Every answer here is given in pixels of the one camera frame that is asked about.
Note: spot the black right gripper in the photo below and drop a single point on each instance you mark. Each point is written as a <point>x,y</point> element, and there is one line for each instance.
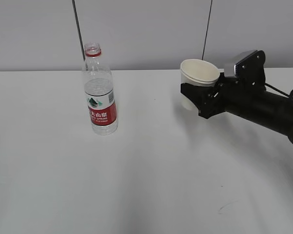
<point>209,101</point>

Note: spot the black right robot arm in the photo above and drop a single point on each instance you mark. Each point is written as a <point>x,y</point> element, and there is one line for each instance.
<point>252,103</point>

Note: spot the white paper cup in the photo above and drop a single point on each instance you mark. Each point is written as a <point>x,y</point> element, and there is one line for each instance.
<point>199,72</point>

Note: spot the clear water bottle red label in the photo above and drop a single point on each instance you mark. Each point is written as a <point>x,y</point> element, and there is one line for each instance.
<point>99,91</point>

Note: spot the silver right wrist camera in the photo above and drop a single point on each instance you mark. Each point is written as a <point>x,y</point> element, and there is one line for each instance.
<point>247,68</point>

